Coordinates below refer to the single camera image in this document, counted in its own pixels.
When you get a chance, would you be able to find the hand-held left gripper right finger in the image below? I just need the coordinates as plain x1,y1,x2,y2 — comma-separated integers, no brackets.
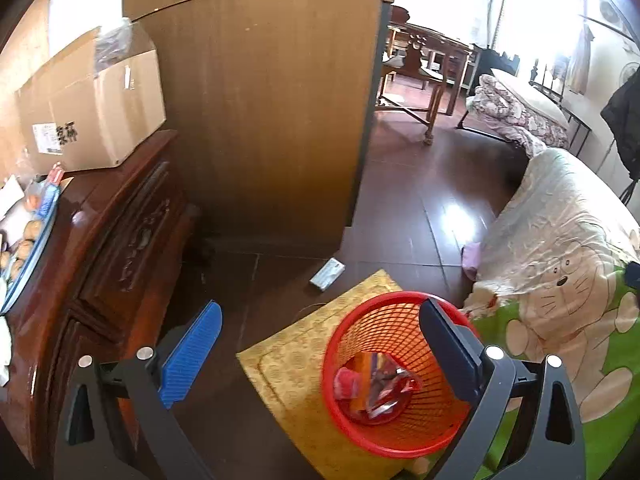
419,297,587,480

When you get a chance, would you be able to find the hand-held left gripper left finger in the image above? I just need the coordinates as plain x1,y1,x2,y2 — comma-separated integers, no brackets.
54,300,223,480

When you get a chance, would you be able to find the red mesh plastic basket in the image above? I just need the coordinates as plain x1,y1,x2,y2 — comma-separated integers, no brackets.
322,291,488,458

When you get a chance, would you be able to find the red orange foil wrapper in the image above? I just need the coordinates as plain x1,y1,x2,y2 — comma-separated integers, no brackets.
350,352,423,418

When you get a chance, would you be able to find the pink slipper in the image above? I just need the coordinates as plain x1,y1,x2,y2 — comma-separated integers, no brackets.
461,242,482,281

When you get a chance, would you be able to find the yellow patterned floor mat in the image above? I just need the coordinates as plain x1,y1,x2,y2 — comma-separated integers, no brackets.
236,269,436,480

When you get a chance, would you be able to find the red white snack wrapper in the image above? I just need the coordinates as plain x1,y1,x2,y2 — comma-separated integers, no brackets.
334,367,362,402

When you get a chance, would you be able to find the dark carved wooden sideboard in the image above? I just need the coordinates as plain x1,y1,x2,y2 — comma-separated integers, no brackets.
0,129,201,468

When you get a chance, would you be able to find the small white carton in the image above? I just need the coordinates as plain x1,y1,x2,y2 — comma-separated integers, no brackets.
309,258,347,291

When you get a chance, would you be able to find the blue rimmed plate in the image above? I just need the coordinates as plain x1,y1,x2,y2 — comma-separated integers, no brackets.
0,175,62,313

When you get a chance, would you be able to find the orange blue snack packet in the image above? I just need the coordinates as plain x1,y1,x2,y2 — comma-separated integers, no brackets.
22,162,67,218

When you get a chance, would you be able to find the folded floral quilt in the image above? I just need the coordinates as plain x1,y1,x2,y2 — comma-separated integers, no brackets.
466,74,571,157

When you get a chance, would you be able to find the wooden chair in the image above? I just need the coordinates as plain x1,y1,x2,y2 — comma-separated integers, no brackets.
375,25,448,146

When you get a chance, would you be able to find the light brown wooden cabinet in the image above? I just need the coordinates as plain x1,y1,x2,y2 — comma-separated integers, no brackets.
131,0,396,248

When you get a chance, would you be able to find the brown cardboard box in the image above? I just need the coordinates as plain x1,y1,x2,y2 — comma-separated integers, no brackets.
15,27,167,173

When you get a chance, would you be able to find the black coat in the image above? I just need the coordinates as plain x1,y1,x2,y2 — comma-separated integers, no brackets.
600,77,640,181

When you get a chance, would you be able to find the wooden dining table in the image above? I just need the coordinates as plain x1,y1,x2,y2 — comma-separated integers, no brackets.
387,5,476,116

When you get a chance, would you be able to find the clear plastic bag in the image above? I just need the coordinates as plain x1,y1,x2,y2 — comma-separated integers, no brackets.
95,17,151,66

